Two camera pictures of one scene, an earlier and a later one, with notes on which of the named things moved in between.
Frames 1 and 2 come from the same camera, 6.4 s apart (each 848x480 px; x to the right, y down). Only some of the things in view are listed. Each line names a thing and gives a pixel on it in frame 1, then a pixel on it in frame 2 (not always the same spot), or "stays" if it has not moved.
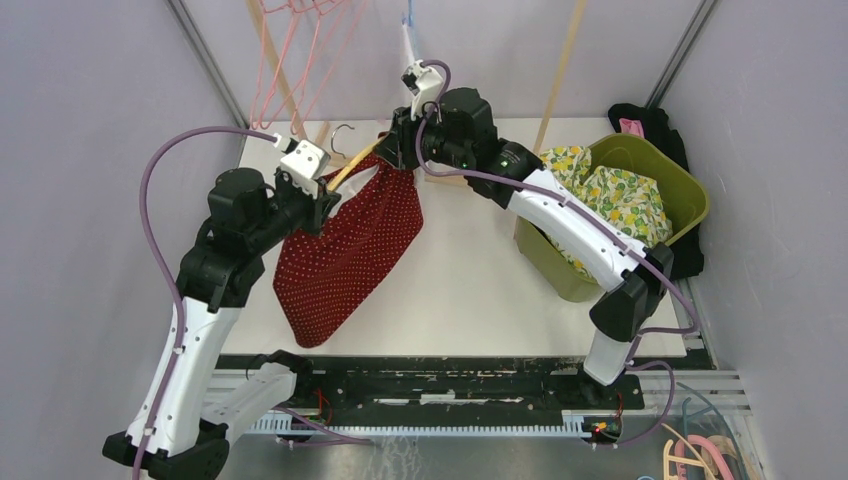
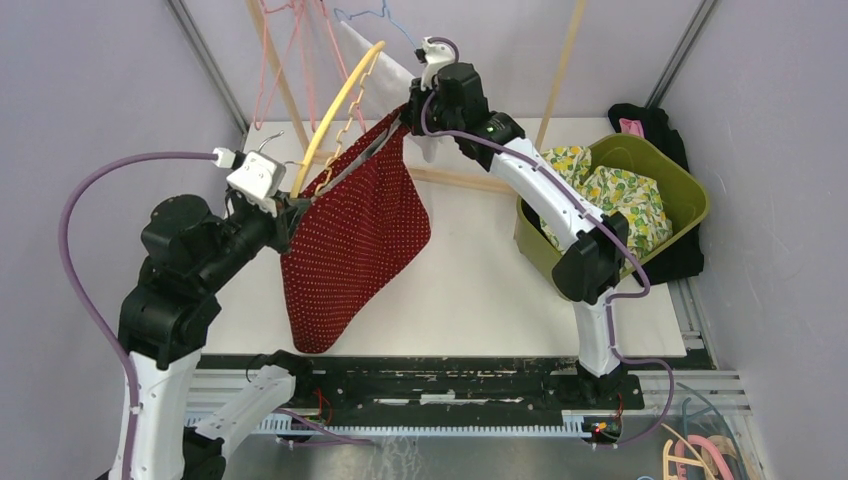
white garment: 408,51 to 379,85
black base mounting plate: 459,384 stays
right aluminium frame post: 678,60 stays
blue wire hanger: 410,19 to 336,12
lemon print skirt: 631,201 stays
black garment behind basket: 688,254 stays
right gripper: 398,146 to 415,110
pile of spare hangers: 708,449 stays
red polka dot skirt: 365,226 stays
